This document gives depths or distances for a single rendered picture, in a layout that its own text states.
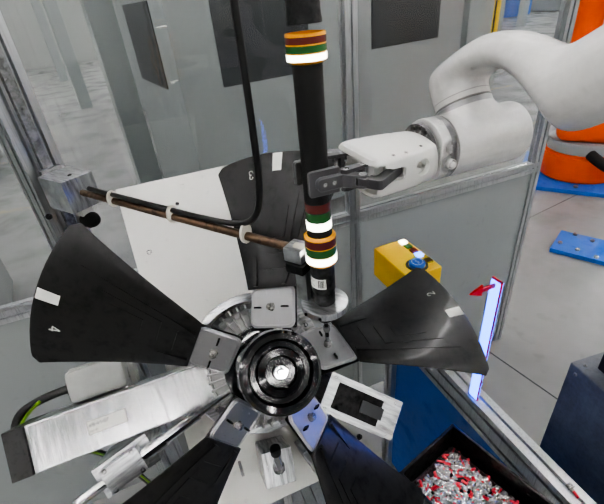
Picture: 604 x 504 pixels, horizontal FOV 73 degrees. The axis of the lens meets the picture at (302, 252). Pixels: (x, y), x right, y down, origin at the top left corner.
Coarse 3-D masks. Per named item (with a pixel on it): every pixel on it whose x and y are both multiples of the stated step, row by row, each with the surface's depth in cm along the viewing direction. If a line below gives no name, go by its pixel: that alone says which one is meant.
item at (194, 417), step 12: (228, 396) 68; (204, 408) 66; (192, 420) 65; (168, 432) 64; (180, 432) 65; (156, 444) 63; (168, 444) 64; (144, 456) 62; (84, 492) 60; (96, 492) 60
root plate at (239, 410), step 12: (228, 408) 58; (240, 408) 60; (252, 408) 62; (240, 420) 61; (252, 420) 64; (216, 432) 57; (228, 432) 59; (240, 432) 62; (228, 444) 60; (240, 444) 63
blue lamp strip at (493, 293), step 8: (496, 288) 76; (488, 296) 78; (496, 296) 76; (488, 304) 79; (496, 304) 77; (488, 312) 80; (488, 320) 80; (488, 328) 81; (480, 336) 84; (488, 336) 82; (472, 376) 90; (480, 376) 88; (472, 384) 91; (472, 392) 92
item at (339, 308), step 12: (300, 240) 59; (288, 252) 58; (300, 252) 57; (288, 264) 58; (300, 264) 58; (300, 276) 59; (300, 288) 60; (336, 288) 63; (312, 300) 61; (336, 300) 61; (312, 312) 59; (324, 312) 59; (336, 312) 58
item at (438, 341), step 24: (408, 288) 76; (360, 312) 72; (384, 312) 71; (408, 312) 71; (432, 312) 72; (360, 336) 67; (384, 336) 67; (408, 336) 67; (432, 336) 68; (456, 336) 69; (360, 360) 63; (384, 360) 63; (408, 360) 64; (432, 360) 65; (456, 360) 66; (480, 360) 67
